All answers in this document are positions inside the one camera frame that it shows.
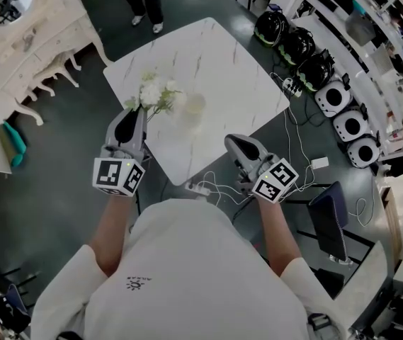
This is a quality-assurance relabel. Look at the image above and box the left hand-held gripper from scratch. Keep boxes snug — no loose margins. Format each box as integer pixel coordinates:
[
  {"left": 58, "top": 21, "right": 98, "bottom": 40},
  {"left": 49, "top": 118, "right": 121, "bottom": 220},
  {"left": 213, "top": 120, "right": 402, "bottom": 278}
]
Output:
[{"left": 91, "top": 107, "right": 149, "bottom": 198}]

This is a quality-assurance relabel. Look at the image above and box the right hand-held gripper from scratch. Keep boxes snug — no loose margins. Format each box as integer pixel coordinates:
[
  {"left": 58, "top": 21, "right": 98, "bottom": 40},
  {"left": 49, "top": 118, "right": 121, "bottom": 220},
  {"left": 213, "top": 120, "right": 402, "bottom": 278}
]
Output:
[{"left": 224, "top": 134, "right": 300, "bottom": 205}]

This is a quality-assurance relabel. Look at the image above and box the white flowers bunch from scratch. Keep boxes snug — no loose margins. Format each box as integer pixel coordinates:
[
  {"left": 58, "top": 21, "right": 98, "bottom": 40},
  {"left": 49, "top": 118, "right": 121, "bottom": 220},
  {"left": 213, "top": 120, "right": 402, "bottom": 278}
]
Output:
[{"left": 123, "top": 70, "right": 188, "bottom": 117}]

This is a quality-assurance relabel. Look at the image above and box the white vase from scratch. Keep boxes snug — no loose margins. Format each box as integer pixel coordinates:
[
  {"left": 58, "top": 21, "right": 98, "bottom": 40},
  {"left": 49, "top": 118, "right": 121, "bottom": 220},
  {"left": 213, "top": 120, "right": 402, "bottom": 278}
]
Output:
[{"left": 175, "top": 92, "right": 208, "bottom": 128}]

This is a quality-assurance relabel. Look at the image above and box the person's left forearm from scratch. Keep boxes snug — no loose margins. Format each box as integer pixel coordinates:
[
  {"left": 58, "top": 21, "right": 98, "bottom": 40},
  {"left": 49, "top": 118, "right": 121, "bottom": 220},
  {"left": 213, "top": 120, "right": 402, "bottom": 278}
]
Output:
[{"left": 89, "top": 191, "right": 135, "bottom": 278}]

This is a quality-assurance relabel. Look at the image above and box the person's right forearm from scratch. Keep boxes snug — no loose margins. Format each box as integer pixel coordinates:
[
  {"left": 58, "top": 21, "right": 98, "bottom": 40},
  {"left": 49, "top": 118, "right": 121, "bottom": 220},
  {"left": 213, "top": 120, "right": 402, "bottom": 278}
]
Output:
[{"left": 256, "top": 194, "right": 304, "bottom": 278}]

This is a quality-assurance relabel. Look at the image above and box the white power strip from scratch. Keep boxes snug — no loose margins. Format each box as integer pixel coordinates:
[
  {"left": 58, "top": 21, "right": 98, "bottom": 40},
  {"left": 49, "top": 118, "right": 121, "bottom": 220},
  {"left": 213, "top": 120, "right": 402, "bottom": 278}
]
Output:
[
  {"left": 184, "top": 182, "right": 212, "bottom": 197},
  {"left": 281, "top": 76, "right": 303, "bottom": 99}
]

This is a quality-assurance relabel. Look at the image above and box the white power adapter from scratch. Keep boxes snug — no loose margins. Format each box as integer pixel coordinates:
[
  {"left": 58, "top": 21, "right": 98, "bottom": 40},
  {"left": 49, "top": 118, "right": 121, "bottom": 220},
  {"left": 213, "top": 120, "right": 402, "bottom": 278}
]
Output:
[{"left": 310, "top": 156, "right": 330, "bottom": 170}]

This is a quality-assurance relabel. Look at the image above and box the white marble table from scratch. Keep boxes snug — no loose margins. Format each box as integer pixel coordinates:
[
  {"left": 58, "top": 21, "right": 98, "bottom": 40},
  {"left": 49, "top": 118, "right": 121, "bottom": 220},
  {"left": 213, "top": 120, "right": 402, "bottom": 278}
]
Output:
[{"left": 102, "top": 16, "right": 291, "bottom": 187}]

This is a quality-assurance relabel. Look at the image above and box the white carved stool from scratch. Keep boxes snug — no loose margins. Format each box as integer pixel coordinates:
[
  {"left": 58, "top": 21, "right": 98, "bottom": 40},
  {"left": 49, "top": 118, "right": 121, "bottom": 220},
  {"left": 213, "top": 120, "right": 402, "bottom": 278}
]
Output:
[{"left": 26, "top": 52, "right": 82, "bottom": 99}]

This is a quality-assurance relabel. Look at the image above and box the white dome carrier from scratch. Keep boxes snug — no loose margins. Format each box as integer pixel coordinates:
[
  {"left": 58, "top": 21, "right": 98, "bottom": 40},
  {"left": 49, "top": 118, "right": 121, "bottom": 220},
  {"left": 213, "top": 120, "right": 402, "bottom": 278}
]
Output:
[
  {"left": 346, "top": 134, "right": 383, "bottom": 170},
  {"left": 314, "top": 79, "right": 354, "bottom": 118},
  {"left": 332, "top": 106, "right": 374, "bottom": 143}
]

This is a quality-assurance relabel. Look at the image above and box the black dome carrier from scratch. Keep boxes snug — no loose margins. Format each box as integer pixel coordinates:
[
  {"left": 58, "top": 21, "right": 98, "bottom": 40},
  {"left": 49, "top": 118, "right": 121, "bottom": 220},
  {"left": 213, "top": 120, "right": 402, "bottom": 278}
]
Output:
[
  {"left": 296, "top": 49, "right": 337, "bottom": 93},
  {"left": 278, "top": 25, "right": 317, "bottom": 67},
  {"left": 253, "top": 10, "right": 291, "bottom": 48}
]

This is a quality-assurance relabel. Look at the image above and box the dark blue chair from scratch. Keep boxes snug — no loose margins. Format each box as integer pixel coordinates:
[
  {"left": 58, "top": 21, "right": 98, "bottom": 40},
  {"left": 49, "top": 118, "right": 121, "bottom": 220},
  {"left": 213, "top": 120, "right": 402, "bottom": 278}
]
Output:
[{"left": 306, "top": 180, "right": 351, "bottom": 264}]

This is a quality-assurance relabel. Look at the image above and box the teal rolled mat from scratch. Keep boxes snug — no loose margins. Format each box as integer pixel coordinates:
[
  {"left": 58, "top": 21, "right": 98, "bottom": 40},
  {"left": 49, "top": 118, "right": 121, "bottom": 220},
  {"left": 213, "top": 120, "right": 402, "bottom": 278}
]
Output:
[{"left": 0, "top": 120, "right": 28, "bottom": 169}]

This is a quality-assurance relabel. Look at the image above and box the white dressing table with mirror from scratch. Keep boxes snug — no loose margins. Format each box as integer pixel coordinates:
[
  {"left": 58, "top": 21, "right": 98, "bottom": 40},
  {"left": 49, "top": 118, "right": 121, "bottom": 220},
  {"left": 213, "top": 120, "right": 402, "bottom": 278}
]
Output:
[{"left": 0, "top": 0, "right": 114, "bottom": 127}]

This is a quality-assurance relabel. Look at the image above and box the person's white t-shirt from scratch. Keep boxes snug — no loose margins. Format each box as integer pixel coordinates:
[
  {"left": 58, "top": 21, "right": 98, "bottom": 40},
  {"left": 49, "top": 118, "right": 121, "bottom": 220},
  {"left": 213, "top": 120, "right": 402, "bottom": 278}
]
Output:
[{"left": 30, "top": 198, "right": 348, "bottom": 340}]

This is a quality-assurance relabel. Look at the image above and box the white storage shelving unit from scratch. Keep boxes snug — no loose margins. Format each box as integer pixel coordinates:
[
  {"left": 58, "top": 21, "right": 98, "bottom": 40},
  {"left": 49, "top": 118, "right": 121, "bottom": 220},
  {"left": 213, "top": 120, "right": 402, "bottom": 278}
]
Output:
[{"left": 288, "top": 0, "right": 403, "bottom": 164}]

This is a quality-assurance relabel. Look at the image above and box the white slatted basket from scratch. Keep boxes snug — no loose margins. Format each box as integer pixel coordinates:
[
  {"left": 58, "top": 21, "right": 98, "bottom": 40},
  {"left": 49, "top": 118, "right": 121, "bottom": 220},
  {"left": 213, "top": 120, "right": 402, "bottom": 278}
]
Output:
[{"left": 370, "top": 43, "right": 394, "bottom": 74}]

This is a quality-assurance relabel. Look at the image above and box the grey storage bin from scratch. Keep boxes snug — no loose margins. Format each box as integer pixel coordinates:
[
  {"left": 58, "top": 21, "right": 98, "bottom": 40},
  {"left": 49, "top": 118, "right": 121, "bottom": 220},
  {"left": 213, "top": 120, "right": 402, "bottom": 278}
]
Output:
[{"left": 344, "top": 8, "right": 378, "bottom": 47}]

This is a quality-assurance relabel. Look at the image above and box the white power cable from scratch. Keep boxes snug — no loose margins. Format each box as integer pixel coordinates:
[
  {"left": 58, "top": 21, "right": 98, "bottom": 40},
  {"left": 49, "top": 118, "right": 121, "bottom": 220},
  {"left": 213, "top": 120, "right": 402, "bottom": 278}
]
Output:
[{"left": 270, "top": 70, "right": 318, "bottom": 193}]

